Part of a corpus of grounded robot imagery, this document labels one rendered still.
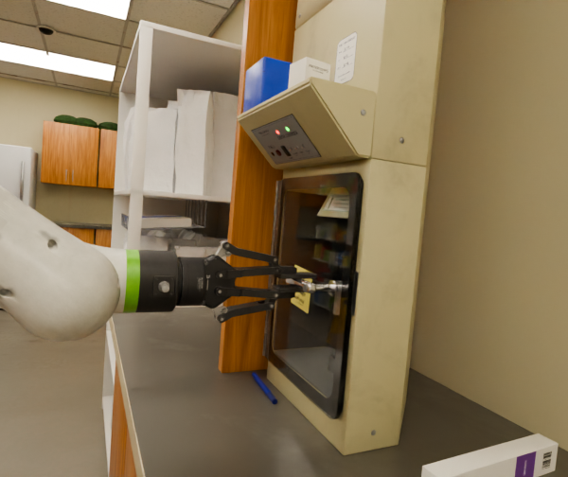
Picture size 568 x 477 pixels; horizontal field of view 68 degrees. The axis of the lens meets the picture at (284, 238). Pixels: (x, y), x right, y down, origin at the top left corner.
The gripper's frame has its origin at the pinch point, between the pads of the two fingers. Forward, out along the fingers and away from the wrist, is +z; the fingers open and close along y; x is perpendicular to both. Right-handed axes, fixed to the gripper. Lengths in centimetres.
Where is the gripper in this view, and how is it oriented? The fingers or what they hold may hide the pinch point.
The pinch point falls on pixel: (294, 281)
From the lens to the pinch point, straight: 73.5
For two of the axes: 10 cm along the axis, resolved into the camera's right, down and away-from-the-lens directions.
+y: 0.8, -10.0, -0.5
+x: -4.2, -0.8, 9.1
